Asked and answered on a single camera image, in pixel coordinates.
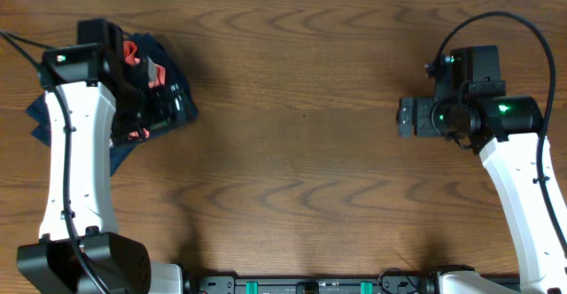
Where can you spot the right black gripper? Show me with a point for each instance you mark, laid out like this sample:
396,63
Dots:
423,125

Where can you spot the red-orange t-shirt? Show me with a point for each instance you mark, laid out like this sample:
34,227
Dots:
145,108

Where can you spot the folded navy blue shirt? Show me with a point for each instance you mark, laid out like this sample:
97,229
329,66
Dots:
159,54

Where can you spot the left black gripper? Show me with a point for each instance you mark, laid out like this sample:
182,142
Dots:
164,104

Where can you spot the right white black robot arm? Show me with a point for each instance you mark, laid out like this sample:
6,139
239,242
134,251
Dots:
504,133

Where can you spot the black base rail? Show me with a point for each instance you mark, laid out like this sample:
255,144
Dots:
391,281

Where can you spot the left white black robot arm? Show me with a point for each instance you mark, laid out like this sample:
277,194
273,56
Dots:
104,95

